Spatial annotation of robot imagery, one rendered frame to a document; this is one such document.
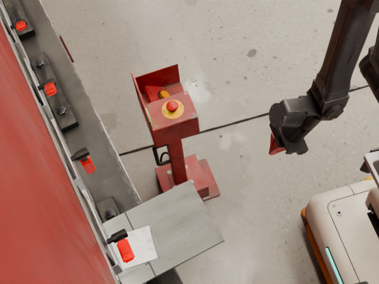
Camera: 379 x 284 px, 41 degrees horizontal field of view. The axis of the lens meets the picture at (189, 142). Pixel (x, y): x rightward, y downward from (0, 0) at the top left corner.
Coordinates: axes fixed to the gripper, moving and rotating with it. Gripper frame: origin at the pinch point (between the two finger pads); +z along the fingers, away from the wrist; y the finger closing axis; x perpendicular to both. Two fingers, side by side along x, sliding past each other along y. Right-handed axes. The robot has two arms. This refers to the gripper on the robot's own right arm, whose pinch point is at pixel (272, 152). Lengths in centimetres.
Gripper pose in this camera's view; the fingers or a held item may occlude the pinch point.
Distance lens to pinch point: 134.0
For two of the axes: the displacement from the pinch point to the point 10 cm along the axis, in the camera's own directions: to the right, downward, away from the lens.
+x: 8.8, -0.3, 4.7
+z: -3.8, 5.3, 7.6
